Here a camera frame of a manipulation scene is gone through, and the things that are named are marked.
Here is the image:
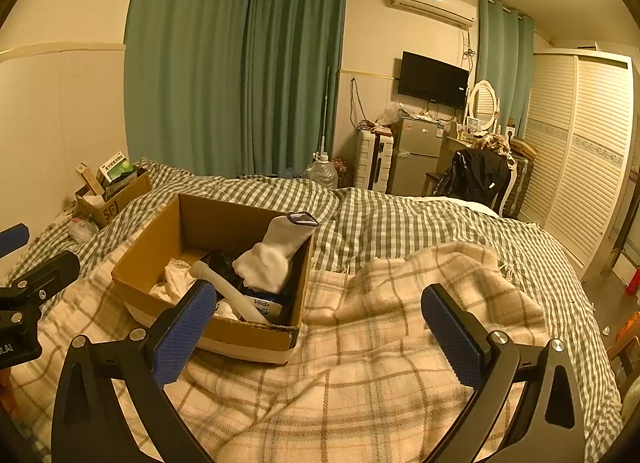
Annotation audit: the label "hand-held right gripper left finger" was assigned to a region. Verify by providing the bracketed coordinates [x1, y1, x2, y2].
[50, 279, 218, 463]

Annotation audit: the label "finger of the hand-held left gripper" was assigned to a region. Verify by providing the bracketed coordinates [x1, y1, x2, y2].
[0, 249, 82, 326]
[0, 223, 29, 256]

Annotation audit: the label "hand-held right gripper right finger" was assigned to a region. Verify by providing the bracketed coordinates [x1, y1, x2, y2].
[421, 284, 586, 463]

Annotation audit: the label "white cloth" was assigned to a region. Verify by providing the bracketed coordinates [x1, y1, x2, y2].
[155, 258, 201, 301]

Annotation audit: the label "white plastic tube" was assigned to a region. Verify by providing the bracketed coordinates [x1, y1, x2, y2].
[190, 262, 267, 324]

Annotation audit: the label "black cloth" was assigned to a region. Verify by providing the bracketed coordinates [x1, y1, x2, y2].
[202, 249, 251, 291]

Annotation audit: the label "white tissue packet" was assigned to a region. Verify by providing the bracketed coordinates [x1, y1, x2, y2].
[245, 293, 287, 320]

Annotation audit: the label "white sock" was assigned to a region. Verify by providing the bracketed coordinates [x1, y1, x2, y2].
[234, 212, 319, 294]

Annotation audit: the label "brown cardboard box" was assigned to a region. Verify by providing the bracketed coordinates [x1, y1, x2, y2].
[111, 193, 315, 366]

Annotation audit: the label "clear plastic bag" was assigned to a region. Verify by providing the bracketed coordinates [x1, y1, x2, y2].
[67, 217, 101, 243]

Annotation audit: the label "beige slim carton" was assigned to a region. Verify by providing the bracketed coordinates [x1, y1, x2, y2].
[76, 163, 101, 196]

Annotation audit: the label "small printed cardboard box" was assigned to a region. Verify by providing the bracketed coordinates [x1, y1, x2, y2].
[75, 168, 153, 228]

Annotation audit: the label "beige plaid blanket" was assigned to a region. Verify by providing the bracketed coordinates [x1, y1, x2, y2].
[10, 240, 621, 463]

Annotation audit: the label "green and white carton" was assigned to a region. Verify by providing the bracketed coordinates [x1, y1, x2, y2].
[97, 150, 136, 186]

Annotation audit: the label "green checked duvet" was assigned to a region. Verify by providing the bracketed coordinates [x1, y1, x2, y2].
[0, 158, 626, 454]

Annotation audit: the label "white-framed chair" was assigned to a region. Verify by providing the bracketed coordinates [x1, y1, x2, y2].
[424, 148, 516, 216]

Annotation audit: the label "black jacket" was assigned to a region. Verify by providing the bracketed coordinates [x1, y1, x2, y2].
[432, 148, 511, 204]

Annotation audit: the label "brown suitcase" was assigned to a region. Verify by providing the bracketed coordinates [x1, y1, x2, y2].
[502, 150, 538, 218]

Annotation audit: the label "wooden stool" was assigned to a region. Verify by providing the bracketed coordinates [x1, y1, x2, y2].
[607, 310, 640, 379]

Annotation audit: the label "silver small fridge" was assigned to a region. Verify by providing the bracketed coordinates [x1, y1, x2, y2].
[387, 117, 446, 196]

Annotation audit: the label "white suitcase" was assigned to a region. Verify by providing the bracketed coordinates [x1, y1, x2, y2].
[355, 129, 396, 192]

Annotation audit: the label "dressing table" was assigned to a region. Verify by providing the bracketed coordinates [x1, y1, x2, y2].
[440, 123, 511, 154]

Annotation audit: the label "dark patterned bag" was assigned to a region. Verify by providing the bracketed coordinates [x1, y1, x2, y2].
[332, 158, 356, 186]

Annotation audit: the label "blond plush toy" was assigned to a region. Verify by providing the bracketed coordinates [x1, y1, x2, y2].
[474, 134, 512, 154]

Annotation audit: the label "clear water jug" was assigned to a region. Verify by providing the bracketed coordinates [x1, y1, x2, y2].
[305, 153, 337, 190]

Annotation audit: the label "white louvred wardrobe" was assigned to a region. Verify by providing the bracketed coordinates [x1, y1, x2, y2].
[520, 48, 636, 280]

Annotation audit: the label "white oval vanity mirror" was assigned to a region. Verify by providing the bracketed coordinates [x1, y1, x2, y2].
[470, 80, 501, 131]

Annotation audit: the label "white pole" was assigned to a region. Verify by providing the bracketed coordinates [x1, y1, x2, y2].
[320, 65, 332, 156]

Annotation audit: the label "narrow green curtain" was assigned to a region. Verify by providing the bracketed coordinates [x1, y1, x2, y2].
[476, 0, 536, 136]

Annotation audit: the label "white air conditioner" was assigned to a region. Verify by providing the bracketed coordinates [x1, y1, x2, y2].
[390, 0, 477, 28]

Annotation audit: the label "hanging wall cables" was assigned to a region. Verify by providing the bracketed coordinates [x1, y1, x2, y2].
[348, 78, 363, 126]

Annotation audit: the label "black wall television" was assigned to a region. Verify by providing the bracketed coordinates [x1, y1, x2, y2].
[398, 51, 470, 110]

